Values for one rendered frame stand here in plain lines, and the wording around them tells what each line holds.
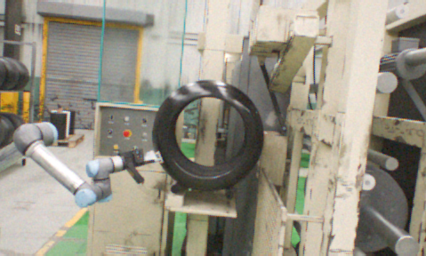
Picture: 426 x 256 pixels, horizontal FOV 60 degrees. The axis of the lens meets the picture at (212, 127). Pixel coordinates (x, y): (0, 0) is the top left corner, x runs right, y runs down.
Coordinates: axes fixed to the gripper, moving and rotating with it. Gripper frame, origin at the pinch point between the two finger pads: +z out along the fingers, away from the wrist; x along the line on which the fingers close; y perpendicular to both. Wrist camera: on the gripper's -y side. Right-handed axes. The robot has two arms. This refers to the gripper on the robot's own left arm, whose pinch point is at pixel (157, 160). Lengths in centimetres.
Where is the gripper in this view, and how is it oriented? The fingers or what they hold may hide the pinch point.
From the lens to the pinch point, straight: 188.6
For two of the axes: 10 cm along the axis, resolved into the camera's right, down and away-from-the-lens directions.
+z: 7.8, -1.2, 6.1
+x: -5.8, 2.1, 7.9
